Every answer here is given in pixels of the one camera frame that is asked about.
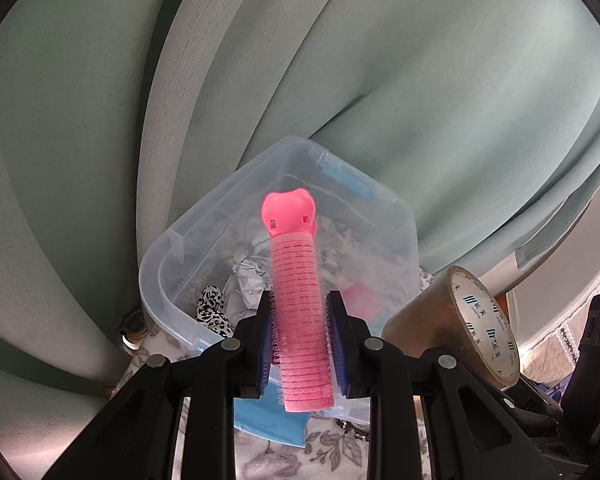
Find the pale green curtain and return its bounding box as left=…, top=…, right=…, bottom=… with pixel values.
left=0, top=0, right=600, bottom=411

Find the clear plastic storage container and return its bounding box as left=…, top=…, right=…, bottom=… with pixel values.
left=139, top=136, right=421, bottom=426

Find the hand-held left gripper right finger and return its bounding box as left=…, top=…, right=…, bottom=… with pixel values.
left=326, top=290, right=531, bottom=480

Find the light blue packet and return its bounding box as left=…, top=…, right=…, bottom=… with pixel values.
left=233, top=392, right=308, bottom=448

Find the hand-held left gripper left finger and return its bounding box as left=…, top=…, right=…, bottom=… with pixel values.
left=42, top=289, right=276, bottom=480

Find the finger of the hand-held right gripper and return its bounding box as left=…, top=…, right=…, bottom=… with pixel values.
left=500, top=370, right=576, bottom=441

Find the brown packing tape roll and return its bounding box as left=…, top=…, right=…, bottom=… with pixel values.
left=382, top=265, right=522, bottom=392

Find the crumpled grey paper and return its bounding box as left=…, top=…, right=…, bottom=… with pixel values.
left=232, top=257, right=273, bottom=311

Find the pink hair roller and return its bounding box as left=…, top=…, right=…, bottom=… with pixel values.
left=261, top=187, right=337, bottom=415

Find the grey floral blanket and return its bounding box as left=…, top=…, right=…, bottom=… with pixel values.
left=112, top=327, right=431, bottom=480

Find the black and white patterned scrunchie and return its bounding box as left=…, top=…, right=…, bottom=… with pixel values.
left=196, top=284, right=237, bottom=339

